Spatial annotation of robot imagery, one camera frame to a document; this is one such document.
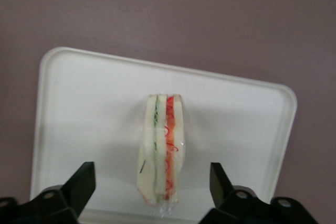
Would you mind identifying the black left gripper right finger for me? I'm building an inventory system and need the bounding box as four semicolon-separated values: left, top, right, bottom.
199;162;320;224

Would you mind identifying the cream rectangular tray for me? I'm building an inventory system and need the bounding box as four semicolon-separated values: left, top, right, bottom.
29;46;299;222

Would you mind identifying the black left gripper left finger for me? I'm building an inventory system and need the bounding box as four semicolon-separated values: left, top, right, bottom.
0;161;97;224

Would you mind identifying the triangle sandwich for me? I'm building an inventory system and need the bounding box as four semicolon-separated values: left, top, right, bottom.
134;93;188;216

